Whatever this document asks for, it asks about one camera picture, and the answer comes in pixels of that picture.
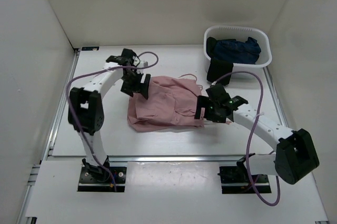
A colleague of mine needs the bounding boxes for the black garment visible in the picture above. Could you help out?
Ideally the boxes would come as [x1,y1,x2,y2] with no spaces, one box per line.
[206,37,234,82]

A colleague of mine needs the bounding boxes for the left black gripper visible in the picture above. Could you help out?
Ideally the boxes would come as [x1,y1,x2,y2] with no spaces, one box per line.
[120,70,150,99]

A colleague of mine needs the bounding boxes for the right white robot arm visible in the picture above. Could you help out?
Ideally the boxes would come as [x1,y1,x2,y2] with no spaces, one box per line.
[195,84,320,185]

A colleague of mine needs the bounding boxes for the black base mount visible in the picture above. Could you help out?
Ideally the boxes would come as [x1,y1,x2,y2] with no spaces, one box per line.
[77,166,127,193]
[218,166,271,195]

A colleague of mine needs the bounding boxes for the blue corner label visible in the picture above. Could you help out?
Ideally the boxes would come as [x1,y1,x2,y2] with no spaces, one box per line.
[81,46,100,51]

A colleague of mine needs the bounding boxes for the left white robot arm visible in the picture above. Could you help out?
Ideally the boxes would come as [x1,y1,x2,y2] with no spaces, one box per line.
[66,48,151,185]

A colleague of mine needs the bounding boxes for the white plastic basket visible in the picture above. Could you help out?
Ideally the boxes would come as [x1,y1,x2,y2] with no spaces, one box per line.
[203,25,272,75]

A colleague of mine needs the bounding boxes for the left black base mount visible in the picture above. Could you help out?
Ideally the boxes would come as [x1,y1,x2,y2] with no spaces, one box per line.
[77,166,127,193]

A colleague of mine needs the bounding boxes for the dark blue garment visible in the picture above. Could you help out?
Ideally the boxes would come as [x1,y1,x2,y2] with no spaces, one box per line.
[212,37,262,64]

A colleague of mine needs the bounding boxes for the pink trousers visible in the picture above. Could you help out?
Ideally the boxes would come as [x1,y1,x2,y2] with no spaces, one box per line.
[127,74,204,133]

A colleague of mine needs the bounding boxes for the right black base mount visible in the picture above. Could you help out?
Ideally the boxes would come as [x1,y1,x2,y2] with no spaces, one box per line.
[218,166,271,195]

